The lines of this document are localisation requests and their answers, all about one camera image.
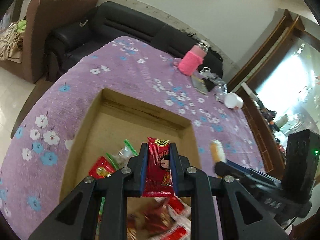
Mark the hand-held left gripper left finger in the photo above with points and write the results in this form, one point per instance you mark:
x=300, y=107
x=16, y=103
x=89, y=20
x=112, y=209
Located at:
x=143, y=172

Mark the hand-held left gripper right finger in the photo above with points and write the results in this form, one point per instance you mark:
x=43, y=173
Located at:
x=174, y=172

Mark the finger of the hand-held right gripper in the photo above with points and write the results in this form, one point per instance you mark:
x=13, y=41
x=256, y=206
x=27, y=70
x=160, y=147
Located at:
x=240, y=177
x=247, y=170

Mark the red cartoon snack wrapper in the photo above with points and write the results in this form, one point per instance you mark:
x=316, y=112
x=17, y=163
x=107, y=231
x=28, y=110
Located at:
x=158, y=170

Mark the yellow snack bar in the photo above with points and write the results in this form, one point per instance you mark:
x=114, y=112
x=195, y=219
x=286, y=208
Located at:
x=217, y=151

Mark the pile of snack packets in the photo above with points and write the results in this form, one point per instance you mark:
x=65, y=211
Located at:
x=101, y=171

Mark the cardboard box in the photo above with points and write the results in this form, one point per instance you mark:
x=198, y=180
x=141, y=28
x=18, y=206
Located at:
x=120, y=120

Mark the row of cabinet clutter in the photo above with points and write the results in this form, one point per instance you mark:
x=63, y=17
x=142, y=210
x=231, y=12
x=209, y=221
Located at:
x=272, y=120

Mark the white cup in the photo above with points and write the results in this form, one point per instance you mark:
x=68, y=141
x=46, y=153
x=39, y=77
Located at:
x=233, y=101

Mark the bunch of keys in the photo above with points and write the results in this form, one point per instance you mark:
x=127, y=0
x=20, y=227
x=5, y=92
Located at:
x=218, y=98

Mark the bright window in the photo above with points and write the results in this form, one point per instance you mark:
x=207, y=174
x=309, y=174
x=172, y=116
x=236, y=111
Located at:
x=282, y=80

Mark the clear plastic bottle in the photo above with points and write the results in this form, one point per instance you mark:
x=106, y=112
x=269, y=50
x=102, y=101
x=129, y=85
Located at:
x=222, y=87

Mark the black wallet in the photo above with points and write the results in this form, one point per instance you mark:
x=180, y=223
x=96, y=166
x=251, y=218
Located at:
x=209, y=85

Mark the white plastic bag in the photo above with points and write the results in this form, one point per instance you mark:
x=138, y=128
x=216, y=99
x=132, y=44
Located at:
x=207, y=72

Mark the pink sleeved bottle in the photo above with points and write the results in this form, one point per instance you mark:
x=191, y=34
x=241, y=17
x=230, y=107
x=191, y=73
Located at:
x=191, y=60

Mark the purple floral tablecloth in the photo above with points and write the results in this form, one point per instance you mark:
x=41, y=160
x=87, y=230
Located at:
x=75, y=80

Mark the black sofa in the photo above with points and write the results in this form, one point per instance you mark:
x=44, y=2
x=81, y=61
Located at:
x=120, y=17

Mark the brown armchair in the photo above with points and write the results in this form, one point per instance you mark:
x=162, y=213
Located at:
x=42, y=17

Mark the beige printed cloth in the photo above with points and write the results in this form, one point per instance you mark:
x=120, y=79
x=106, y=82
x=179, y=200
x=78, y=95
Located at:
x=10, y=42

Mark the green cloth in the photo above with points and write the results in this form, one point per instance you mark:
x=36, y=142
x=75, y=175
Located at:
x=21, y=26

